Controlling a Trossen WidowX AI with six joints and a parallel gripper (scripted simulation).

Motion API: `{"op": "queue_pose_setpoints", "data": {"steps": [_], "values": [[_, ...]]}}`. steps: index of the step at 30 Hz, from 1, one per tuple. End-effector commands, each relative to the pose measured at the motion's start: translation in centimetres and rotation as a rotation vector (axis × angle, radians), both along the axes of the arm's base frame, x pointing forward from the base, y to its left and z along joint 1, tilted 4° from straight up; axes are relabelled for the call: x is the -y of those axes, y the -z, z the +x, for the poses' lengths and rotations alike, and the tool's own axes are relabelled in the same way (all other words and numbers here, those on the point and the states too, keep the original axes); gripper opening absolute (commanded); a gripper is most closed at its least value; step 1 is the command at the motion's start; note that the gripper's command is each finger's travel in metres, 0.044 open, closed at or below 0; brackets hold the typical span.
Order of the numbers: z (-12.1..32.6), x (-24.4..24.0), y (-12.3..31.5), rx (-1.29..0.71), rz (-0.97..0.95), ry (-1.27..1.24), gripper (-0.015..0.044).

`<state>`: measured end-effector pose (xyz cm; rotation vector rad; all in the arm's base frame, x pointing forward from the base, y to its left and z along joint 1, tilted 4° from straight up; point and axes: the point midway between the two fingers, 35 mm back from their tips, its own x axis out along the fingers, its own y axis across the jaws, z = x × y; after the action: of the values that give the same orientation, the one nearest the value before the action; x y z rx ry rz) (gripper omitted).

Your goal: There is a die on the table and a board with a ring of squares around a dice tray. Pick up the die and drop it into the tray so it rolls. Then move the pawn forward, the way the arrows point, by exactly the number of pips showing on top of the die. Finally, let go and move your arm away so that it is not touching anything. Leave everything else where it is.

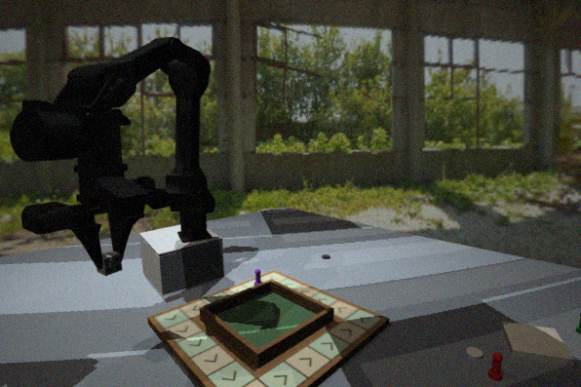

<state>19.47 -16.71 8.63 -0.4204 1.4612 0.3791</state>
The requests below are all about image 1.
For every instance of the dark red game pawn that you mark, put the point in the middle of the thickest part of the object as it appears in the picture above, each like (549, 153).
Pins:
(494, 373)

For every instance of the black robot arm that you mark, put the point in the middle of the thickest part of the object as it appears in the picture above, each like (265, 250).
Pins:
(62, 130)

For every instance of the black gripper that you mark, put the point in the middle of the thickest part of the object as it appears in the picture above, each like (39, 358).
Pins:
(55, 216)

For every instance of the dark purple pawn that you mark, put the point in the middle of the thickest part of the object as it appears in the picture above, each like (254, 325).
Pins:
(258, 277)

